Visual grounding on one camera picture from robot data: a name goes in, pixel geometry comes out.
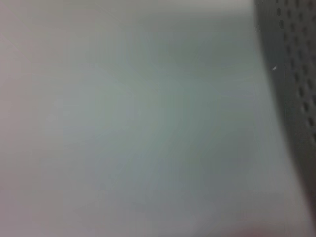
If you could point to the grey perforated storage bin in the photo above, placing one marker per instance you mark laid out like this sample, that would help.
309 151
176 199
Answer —
291 86

